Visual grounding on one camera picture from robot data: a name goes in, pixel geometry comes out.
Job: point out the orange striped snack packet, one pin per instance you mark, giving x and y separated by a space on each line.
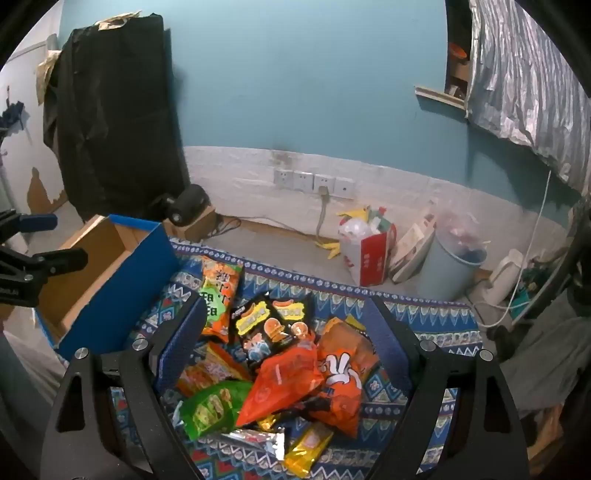
217 364

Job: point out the small brown cardboard box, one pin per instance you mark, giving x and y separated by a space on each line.
201 226

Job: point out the wooden window sill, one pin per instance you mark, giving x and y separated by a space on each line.
438 97

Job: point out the black cylinder device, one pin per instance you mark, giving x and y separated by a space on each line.
187 203

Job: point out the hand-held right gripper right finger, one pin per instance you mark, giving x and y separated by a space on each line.
392 341

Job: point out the black snack packet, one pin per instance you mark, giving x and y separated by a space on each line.
291 307
258 344

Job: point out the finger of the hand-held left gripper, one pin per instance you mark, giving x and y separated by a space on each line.
55 263
39 222

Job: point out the yellow snack packet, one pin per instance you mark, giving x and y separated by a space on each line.
307 450

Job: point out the white flat box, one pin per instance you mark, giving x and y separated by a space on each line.
411 251

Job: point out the orange white-glove print snack packet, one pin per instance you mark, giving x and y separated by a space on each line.
344 369

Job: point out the crumpled brown paper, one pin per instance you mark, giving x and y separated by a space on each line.
115 21

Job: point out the blue cardboard box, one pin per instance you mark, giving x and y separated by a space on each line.
115 304

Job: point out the grey cloth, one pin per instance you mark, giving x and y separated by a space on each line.
549 337

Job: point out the silver foil curtain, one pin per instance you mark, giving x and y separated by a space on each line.
521 78

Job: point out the banana peel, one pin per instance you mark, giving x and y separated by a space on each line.
330 248

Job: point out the light blue trash bin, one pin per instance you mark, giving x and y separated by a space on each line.
448 272

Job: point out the orange-red plastic snack bag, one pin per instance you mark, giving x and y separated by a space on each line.
281 383

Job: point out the blue hanging item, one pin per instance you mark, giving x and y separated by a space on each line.
11 115

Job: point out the white wall socket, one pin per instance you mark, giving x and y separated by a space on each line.
282 178
345 187
303 180
323 181

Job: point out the white kettle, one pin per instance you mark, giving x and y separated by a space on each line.
505 277

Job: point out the red and white paper bag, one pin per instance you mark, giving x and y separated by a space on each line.
369 263

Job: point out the patterned blue blanket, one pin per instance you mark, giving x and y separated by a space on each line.
277 277

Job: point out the silver foil snack packet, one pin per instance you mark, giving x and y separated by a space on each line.
249 441

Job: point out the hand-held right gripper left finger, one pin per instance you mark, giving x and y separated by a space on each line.
182 341

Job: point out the orange and green snack packet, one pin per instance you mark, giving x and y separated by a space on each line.
221 286

